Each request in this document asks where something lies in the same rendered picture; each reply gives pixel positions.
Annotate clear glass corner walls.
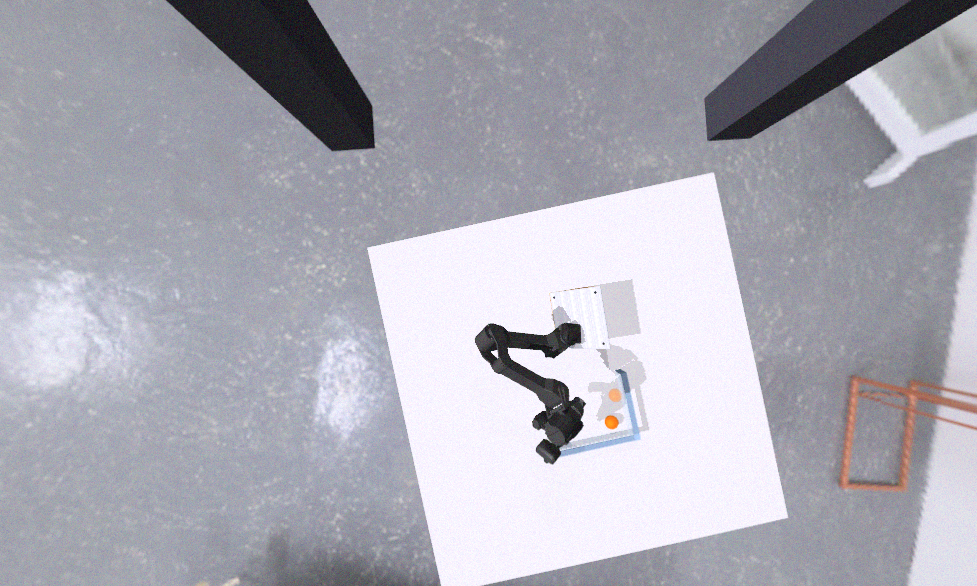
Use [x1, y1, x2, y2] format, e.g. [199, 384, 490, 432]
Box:
[560, 371, 634, 451]

